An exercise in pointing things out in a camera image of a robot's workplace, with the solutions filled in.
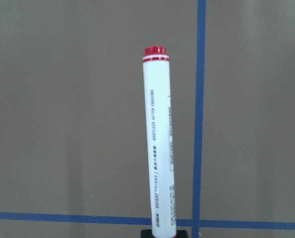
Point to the red white marker pen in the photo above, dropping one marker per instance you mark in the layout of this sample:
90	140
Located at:
158	112

